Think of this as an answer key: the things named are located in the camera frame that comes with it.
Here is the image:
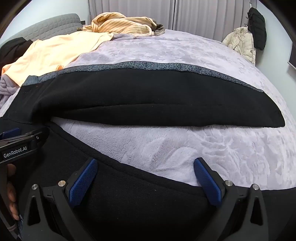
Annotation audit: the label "cream puffer jacket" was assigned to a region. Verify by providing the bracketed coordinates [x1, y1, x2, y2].
[222, 27, 257, 65]

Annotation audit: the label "grey quilted headboard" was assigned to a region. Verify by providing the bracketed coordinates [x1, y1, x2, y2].
[0, 13, 85, 48]

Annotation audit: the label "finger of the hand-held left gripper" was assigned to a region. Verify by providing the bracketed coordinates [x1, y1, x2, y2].
[0, 127, 43, 146]

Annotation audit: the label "grey curtains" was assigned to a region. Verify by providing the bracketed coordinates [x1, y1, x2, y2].
[88, 0, 250, 43]

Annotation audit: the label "lilac fleece blanket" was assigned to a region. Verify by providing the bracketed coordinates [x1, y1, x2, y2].
[0, 29, 296, 192]

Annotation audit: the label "peach shirt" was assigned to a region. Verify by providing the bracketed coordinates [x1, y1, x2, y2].
[1, 31, 115, 86]

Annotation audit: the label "person's left hand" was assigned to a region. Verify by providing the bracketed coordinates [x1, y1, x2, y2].
[6, 164, 20, 221]

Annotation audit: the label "dark cloth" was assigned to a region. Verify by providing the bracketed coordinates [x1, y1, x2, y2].
[0, 37, 34, 70]

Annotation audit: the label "black hanging jacket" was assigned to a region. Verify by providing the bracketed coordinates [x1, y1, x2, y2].
[247, 7, 267, 51]

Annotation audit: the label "beige striped garment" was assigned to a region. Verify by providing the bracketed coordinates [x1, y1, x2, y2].
[83, 12, 158, 36]

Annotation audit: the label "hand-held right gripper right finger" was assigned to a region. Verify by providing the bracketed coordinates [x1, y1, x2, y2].
[194, 158, 275, 241]

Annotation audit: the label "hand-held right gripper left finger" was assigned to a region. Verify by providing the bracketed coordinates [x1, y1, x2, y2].
[22, 158, 99, 241]

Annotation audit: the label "black pants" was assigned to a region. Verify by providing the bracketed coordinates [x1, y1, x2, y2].
[0, 61, 296, 241]

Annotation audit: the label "olive grey garment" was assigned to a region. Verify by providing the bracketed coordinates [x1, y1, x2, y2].
[151, 23, 166, 36]

